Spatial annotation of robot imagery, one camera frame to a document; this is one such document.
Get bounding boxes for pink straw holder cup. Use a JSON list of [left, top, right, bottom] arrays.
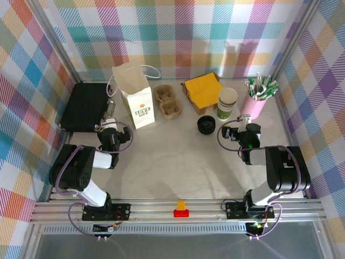
[[239, 90, 267, 119]]

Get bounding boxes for red and yellow clamp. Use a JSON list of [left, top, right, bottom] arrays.
[[173, 200, 191, 218]]

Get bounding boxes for white paper takeout bag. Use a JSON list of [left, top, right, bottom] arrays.
[[107, 64, 162, 130]]

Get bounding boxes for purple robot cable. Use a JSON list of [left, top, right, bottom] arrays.
[[217, 120, 302, 240], [55, 121, 135, 240]]

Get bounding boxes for aluminium frame post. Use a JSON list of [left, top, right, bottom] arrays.
[[269, 0, 324, 80], [28, 0, 84, 83]]

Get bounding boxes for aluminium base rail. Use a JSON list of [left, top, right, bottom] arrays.
[[29, 198, 328, 224]]

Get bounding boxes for green paper cup stack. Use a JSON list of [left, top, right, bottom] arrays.
[[217, 94, 238, 121]]

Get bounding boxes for yellow paper napkin stack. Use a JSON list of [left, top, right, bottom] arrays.
[[183, 77, 224, 106]]

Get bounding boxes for grey slotted cable duct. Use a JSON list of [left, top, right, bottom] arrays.
[[43, 226, 250, 235]]

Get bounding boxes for black hard case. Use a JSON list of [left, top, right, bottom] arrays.
[[58, 83, 116, 133]]

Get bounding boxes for small black controller board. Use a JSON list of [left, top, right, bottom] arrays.
[[93, 223, 120, 233], [246, 222, 266, 234]]

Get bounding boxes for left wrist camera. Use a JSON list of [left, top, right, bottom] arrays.
[[101, 118, 119, 130]]

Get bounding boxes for black plastic cup lid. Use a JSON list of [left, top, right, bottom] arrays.
[[196, 115, 218, 133]]

